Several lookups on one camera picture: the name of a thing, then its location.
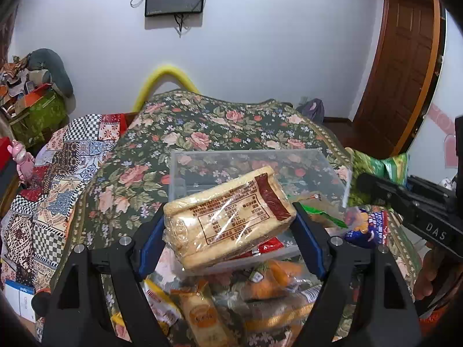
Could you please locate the clear plastic box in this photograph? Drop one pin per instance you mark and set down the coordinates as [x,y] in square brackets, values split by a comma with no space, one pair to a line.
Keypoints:
[253,161]

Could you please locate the shiny green bag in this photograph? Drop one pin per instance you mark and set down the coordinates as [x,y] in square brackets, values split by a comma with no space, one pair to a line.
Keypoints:
[396,170]

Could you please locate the brown wooden door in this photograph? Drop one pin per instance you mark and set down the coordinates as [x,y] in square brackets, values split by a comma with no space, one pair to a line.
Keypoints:
[398,61]

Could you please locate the pale bread packet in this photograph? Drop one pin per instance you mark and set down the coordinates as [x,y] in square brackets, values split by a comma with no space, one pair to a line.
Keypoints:
[224,217]

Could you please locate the red box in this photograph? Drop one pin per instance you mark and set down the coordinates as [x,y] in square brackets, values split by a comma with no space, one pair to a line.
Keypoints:
[5,151]

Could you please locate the person's right hand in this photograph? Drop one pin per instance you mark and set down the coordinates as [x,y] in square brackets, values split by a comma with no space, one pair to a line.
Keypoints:
[430,271]

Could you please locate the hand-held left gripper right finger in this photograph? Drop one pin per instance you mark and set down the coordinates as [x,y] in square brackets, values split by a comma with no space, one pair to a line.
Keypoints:
[308,240]

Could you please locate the red snack packet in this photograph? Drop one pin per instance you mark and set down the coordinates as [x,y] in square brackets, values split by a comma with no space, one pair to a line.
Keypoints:
[269,245]

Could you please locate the green patterned bag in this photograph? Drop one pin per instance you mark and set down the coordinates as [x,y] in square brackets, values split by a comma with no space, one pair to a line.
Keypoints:
[39,115]

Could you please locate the pink heart wall sticker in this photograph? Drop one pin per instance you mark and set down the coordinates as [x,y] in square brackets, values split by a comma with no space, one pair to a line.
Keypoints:
[448,148]

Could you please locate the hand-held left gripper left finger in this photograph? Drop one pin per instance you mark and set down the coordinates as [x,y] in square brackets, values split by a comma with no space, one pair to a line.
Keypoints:
[151,240]

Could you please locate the grey backpack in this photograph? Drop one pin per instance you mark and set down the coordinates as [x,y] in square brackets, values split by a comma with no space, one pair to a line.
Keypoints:
[314,110]

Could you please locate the pink plush toy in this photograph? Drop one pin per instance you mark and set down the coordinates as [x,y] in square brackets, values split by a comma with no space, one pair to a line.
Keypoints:
[21,159]

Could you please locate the patchwork quilt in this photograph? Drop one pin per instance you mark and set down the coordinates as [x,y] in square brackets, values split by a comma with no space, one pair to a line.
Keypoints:
[61,173]

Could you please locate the orange snack packet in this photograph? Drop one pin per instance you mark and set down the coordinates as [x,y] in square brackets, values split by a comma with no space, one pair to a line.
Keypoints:
[278,278]

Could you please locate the white and blue box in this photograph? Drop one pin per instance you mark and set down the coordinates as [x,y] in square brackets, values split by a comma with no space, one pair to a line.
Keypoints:
[20,298]

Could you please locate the yellow bread packet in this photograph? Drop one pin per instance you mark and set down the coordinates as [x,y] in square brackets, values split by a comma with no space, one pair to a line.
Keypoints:
[202,318]

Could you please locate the green snack packet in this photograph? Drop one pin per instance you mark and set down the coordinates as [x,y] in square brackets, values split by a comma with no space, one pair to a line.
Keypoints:
[322,217]

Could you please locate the gold striped packet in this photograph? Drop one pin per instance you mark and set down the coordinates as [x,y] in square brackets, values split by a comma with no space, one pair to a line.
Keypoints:
[275,318]

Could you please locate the orange cardboard box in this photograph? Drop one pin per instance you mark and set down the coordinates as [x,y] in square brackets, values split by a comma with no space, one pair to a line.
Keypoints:
[36,95]

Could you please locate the pile of patterned cloths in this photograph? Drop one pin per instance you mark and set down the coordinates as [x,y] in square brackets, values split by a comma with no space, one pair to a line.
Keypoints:
[14,79]

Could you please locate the blue snack bag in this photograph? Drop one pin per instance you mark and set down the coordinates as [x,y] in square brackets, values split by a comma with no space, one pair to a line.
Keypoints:
[372,224]

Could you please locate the dark floral blanket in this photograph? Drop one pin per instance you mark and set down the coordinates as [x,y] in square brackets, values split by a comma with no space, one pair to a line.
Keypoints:
[162,141]

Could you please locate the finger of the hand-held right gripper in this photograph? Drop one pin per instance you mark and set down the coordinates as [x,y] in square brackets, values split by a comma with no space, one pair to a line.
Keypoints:
[379,189]

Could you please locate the yellow foam tube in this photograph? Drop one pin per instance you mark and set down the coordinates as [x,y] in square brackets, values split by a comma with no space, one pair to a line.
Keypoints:
[144,86]

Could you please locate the white yellow snack packet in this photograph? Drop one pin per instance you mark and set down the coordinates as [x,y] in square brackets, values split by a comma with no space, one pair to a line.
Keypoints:
[159,303]

